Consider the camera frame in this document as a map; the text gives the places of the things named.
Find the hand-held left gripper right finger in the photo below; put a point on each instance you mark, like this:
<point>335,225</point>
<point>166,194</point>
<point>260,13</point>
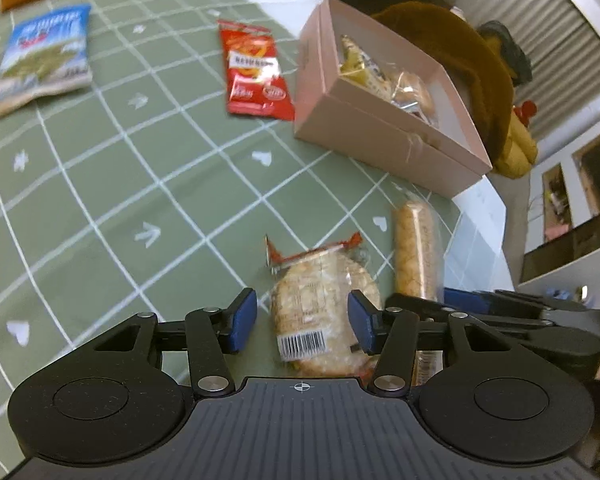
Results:
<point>360,322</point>

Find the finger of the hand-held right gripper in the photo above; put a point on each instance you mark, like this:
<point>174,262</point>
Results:
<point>470,299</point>
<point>415,305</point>

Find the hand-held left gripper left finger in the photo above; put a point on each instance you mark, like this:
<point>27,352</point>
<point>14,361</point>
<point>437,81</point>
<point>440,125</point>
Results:
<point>244,321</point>

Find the round rice cracker packet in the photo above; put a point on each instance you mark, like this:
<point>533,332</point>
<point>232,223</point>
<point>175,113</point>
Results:
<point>320,305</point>

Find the long cracker packet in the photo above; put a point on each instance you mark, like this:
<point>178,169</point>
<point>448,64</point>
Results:
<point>415,250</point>

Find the pink cardboard box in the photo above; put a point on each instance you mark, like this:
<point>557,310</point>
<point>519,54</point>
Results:
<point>380,135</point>

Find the white shelf cabinet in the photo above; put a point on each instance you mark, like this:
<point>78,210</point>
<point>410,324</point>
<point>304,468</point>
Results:
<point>575,200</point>

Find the yellow plush toy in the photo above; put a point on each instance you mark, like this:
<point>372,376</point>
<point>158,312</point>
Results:
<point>517,147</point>

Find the green checked tablecloth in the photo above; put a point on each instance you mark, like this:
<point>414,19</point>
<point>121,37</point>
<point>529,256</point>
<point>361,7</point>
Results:
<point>130,170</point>

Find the red snack packet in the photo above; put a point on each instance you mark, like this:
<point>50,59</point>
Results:
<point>252,75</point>

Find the yellow snack packet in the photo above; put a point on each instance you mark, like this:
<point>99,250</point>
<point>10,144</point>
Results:
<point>357,62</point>

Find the dark grey plush toy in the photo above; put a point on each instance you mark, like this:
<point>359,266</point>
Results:
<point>507,50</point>

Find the brown plush toy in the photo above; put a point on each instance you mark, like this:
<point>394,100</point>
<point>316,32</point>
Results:
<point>460,45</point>

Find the white pleated curtain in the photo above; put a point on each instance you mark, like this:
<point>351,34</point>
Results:
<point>545,10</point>

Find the blue seaweed snack packet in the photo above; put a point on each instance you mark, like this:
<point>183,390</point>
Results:
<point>40,60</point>

